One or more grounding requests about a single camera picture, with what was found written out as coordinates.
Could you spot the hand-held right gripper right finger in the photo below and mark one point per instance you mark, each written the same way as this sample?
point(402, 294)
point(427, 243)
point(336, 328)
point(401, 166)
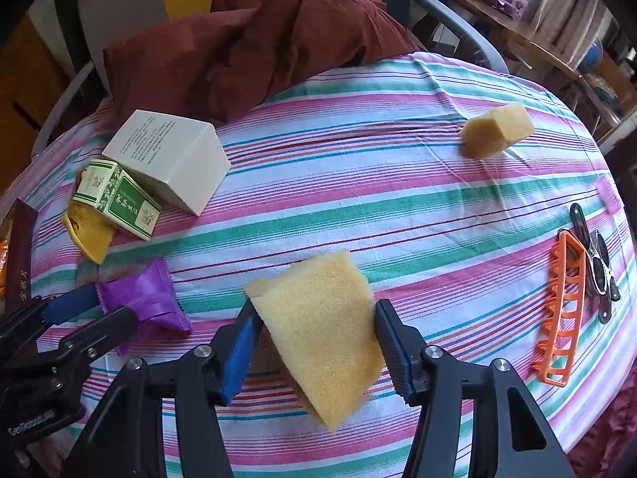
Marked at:
point(395, 353)

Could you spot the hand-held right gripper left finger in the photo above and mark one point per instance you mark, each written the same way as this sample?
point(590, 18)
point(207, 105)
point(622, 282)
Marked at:
point(239, 358)

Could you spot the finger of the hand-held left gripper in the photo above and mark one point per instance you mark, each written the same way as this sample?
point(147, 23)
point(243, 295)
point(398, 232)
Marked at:
point(99, 336)
point(72, 304)

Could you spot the purple snack packet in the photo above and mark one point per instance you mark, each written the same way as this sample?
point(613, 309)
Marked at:
point(149, 294)

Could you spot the maroon gift box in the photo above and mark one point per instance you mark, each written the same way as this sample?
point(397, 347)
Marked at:
point(22, 254)

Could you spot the yellow sponge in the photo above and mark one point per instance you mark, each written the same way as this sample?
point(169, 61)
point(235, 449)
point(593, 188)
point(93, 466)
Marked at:
point(318, 318)

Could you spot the green white tea box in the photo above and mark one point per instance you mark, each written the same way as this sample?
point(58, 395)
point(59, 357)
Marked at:
point(119, 201)

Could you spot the white cardboard box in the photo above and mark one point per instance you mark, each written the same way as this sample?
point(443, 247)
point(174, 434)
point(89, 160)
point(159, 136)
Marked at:
point(159, 149)

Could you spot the orange plastic rack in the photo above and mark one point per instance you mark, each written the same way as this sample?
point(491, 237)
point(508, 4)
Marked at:
point(569, 245)

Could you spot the wooden cabinet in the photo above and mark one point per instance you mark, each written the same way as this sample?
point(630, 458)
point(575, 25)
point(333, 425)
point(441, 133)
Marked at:
point(25, 84)

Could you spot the small yellow sponge block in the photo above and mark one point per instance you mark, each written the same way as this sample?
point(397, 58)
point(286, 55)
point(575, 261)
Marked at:
point(495, 129)

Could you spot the grey chair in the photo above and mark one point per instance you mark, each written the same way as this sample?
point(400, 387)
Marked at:
point(124, 0)

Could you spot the maroon jacket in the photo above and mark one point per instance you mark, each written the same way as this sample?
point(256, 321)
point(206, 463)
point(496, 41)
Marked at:
point(249, 45)

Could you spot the wooden shelf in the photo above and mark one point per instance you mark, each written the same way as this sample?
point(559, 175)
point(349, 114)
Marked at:
point(522, 40)

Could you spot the blue ball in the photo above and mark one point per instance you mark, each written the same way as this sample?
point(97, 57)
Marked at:
point(592, 56)

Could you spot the purple box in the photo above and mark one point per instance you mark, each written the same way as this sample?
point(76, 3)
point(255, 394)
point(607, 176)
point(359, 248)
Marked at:
point(507, 2)

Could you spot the pale curtain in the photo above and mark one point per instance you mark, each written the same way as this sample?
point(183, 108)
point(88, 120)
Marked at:
point(567, 20)

